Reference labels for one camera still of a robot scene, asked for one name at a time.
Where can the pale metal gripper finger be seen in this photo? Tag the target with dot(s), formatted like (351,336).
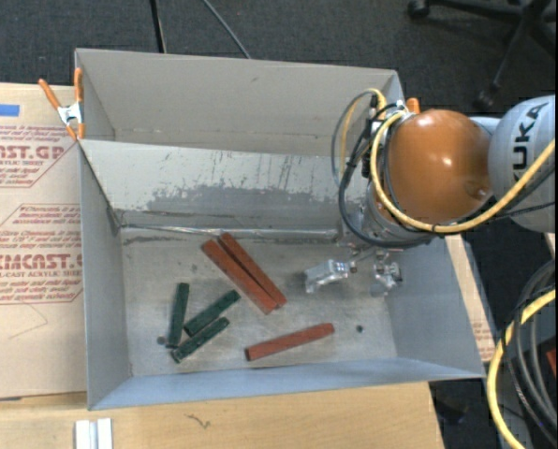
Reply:
(328,271)
(386,271)

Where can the red-brown flat block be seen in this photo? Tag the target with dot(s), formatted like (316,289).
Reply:
(255,271)
(288,342)
(237,275)

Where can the grey metal bin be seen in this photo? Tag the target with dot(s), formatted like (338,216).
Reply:
(260,185)

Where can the dark green flat block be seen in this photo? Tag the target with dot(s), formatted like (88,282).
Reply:
(212,313)
(199,340)
(178,314)

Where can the brown cardboard board red print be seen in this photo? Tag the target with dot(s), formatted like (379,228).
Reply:
(35,250)

